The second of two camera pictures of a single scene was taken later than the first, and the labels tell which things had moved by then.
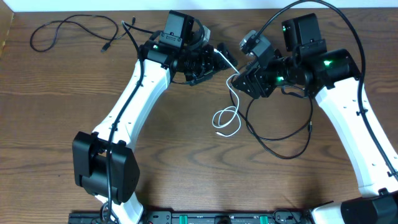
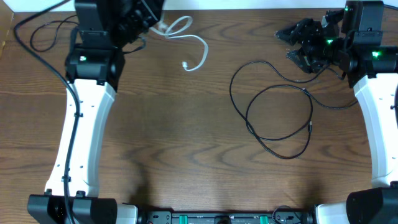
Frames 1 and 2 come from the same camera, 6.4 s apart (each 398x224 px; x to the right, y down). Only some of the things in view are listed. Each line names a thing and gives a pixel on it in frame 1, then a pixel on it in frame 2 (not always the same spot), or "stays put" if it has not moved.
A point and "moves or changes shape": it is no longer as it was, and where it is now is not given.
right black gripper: (255, 77) -> (310, 31)
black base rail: (204, 217) stays put
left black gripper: (213, 66) -> (153, 10)
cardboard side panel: (6, 16) stays put
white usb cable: (237, 111) moves or changes shape
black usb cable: (255, 133) moves or changes shape
